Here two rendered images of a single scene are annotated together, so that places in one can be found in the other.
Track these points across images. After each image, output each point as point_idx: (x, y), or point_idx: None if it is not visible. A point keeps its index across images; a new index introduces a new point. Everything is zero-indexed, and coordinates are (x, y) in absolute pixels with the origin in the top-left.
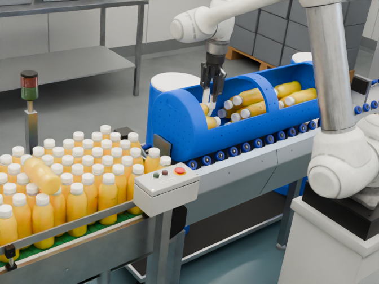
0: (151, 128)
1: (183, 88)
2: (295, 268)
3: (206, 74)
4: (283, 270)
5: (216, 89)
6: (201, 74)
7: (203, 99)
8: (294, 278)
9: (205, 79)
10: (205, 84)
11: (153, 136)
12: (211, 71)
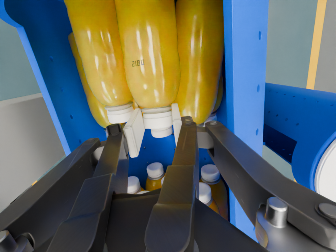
0: (310, 90)
1: (227, 9)
2: (1, 104)
3: (179, 167)
4: (23, 100)
5: (84, 151)
6: (242, 149)
7: (172, 111)
8: (9, 102)
9: (188, 146)
10: (180, 135)
11: (295, 90)
12: (138, 215)
